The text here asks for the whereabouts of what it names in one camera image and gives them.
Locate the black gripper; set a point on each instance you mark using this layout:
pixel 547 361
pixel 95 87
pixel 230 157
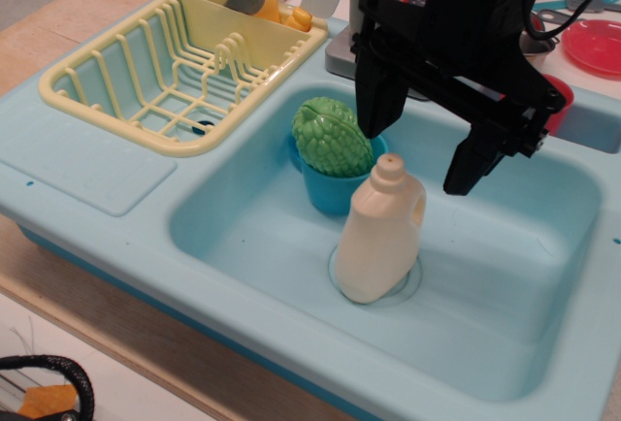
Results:
pixel 465 56

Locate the cream detergent bottle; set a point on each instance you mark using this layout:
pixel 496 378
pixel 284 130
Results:
pixel 381 236

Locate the light blue toy sink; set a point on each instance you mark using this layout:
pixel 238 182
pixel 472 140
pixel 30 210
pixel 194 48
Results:
pixel 511 312

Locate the yellow plastic drying rack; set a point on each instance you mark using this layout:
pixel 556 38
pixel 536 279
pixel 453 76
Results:
pixel 178 76

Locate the green bumpy toy vegetable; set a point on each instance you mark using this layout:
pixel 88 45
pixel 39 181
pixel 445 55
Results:
pixel 329 140

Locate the blue plastic cup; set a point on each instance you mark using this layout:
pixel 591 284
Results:
pixel 328 194

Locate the steel toy pot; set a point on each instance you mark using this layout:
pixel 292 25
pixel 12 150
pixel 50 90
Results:
pixel 536 51

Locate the small orange toy piece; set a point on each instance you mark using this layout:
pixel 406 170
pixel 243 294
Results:
pixel 300 20

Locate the red plastic plate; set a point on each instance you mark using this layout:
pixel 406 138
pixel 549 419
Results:
pixel 594 45

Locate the grey toy spatula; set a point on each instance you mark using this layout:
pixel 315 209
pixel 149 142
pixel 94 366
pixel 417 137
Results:
pixel 593 6

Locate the orange tape piece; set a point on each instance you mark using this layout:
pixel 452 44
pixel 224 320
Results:
pixel 47 400

